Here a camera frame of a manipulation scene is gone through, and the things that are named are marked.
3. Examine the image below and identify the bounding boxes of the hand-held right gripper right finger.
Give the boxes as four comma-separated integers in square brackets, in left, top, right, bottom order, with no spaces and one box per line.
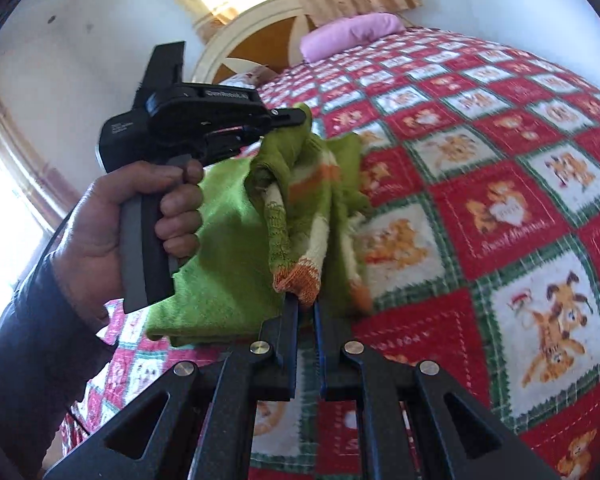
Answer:
[313,299,562,480]

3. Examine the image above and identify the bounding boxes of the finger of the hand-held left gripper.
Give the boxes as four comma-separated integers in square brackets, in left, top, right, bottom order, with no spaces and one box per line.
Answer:
[252,105,314,137]
[200,126,263,167]

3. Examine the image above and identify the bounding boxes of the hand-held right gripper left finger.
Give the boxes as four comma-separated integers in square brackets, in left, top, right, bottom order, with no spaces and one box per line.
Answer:
[42,294,301,480]

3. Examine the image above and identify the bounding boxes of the green striped knit sweater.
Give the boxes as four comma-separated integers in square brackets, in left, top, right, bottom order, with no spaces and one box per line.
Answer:
[145,102,377,348]

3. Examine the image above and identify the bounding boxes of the person's left hand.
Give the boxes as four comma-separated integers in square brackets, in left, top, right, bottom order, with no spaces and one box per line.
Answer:
[54,159,206,343]

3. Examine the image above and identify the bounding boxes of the white patterned pillow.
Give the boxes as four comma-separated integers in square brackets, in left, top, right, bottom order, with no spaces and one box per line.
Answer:
[219,70,281,92]

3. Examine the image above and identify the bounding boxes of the cream and brown headboard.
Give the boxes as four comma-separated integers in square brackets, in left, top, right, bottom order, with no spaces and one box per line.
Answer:
[192,0,321,86]

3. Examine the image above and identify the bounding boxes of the pink pillow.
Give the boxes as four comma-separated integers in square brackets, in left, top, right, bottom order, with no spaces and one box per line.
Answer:
[300,12,407,63]

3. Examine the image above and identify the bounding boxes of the red checkered printed blanket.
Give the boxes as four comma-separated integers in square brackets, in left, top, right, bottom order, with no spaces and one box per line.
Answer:
[60,27,600,480]

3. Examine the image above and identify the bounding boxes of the window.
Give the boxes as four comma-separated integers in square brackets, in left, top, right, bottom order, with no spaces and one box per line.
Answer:
[0,127,56,321]

